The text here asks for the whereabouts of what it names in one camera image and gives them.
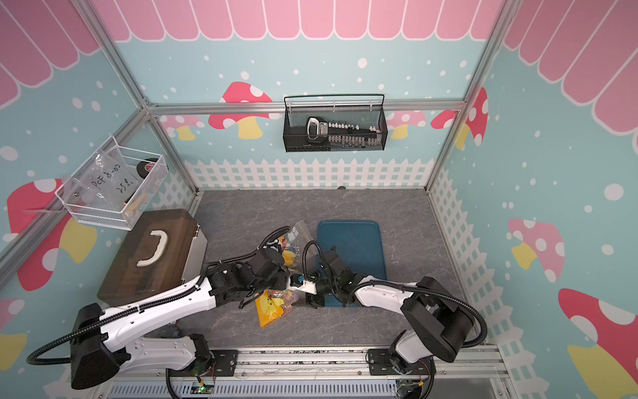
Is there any white wire basket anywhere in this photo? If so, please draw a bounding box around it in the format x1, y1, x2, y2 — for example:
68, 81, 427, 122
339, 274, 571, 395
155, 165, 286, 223
55, 136, 169, 231

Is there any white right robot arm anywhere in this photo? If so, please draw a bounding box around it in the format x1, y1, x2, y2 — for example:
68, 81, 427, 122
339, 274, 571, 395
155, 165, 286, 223
289, 249, 488, 375

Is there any yellow duck ziploc bag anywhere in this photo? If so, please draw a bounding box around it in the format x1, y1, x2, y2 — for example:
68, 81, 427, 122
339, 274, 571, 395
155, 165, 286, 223
255, 290, 302, 329

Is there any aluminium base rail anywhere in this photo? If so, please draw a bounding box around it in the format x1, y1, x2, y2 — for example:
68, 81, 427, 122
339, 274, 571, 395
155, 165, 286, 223
94, 343, 514, 399

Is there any socket wrench set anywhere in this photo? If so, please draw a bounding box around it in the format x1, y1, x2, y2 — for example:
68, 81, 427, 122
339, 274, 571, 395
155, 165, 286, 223
306, 117, 385, 151

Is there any black wire mesh basket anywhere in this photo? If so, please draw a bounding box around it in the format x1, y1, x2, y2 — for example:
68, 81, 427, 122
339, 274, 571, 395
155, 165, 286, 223
282, 93, 388, 152

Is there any black tape roll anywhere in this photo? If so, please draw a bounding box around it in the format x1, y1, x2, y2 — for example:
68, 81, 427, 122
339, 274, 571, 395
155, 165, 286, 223
136, 158, 159, 179

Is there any brown toolbox with white handle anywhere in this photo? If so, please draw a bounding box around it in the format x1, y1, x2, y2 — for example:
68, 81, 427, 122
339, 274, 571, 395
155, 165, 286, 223
97, 209, 208, 307

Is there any teal plastic tray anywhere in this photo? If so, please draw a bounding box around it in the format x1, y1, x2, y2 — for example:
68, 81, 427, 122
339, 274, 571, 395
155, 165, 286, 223
317, 220, 387, 279

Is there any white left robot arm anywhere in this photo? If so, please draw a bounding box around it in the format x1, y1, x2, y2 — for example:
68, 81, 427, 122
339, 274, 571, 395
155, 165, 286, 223
27, 248, 288, 390

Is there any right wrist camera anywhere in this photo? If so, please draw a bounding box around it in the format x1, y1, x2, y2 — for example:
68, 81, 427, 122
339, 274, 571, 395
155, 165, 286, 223
287, 274, 317, 295

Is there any clear ziploc bag with candies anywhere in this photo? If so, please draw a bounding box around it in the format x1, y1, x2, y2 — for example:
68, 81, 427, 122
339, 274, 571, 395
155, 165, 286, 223
279, 220, 313, 273

